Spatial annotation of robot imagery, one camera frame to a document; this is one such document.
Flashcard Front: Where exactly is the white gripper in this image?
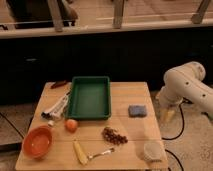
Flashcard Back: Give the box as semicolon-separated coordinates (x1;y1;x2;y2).
158;87;183;123

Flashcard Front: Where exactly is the blue sponge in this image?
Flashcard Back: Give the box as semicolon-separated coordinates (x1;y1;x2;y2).
128;105;147;117

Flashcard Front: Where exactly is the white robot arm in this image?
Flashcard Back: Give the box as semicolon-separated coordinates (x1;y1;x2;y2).
158;61;213;123

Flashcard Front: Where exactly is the green plastic tray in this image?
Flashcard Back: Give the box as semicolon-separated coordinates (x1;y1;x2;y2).
66;76;111;120

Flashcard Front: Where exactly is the wooden table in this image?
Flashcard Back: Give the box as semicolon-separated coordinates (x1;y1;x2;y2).
15;82;168;171

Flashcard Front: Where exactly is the bunch of dark grapes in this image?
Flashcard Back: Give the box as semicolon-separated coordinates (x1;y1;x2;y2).
102;127;128;145

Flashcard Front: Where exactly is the orange fruit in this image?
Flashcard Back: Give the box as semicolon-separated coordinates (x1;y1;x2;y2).
65;119;78;133

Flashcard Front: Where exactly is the white tube with black cap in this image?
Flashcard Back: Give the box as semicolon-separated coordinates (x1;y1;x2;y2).
41;93;69;120

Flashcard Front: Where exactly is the dark red marker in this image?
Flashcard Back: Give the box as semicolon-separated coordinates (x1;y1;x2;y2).
50;80;68;89

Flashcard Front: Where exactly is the small white garlic piece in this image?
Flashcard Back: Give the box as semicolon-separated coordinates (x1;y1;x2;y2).
48;121;54;127

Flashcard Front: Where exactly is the orange bowl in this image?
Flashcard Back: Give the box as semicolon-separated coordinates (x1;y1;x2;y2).
22;126;52;159

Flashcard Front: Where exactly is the black cable on floor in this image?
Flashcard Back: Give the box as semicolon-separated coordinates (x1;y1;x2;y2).
161;102;186;171

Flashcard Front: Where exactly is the white window frame rail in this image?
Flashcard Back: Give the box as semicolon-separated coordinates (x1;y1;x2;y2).
0;0;213;39

